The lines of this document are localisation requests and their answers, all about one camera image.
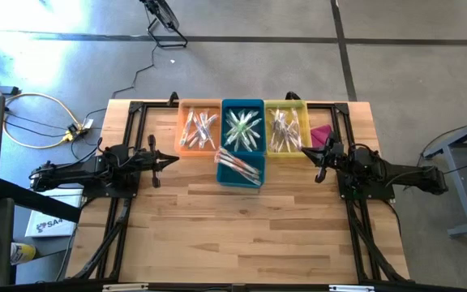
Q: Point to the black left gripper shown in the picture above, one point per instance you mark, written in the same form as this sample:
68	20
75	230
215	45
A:
150	159

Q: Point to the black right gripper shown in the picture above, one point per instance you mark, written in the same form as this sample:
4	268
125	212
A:
334	158

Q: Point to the small teal plastic bin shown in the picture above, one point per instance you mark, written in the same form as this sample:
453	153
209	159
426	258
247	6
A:
227	179

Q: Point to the red toothbrush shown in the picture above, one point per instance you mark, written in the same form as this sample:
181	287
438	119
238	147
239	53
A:
247	175
235	166

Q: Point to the orange toothbrush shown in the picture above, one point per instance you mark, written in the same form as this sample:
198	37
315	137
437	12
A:
237	159

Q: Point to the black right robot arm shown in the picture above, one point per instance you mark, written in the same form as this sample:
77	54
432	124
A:
412	174

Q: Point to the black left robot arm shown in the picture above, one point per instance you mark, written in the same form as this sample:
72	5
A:
75	172

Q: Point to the orange plastic bin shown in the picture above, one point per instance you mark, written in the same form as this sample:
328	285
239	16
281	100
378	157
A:
182	151

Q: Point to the magenta cloth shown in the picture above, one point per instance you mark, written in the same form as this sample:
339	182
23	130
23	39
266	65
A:
320	136

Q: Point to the black table clamp knob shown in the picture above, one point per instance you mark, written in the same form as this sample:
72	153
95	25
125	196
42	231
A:
173	97
292	96

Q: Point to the yellow plastic bin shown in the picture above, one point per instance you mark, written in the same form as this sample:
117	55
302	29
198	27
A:
272	104

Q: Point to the large teal plastic bin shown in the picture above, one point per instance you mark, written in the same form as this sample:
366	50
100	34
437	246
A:
227	104

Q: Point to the white printed box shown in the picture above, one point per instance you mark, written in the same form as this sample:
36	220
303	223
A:
51	225

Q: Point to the black floor fan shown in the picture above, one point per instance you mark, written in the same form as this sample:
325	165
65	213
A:
164	16

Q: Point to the yellow white can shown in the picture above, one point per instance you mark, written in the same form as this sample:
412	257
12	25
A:
22	253

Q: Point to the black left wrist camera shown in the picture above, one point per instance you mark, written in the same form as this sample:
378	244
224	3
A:
156	179

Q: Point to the silver table bracket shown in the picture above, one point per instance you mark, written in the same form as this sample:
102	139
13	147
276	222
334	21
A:
124	287
351	288

